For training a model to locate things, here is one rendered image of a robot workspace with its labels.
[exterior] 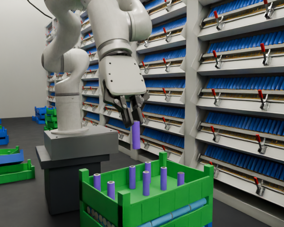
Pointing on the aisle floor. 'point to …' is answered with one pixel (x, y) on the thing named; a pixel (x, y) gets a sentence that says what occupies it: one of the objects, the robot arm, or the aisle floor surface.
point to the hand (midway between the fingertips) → (132, 117)
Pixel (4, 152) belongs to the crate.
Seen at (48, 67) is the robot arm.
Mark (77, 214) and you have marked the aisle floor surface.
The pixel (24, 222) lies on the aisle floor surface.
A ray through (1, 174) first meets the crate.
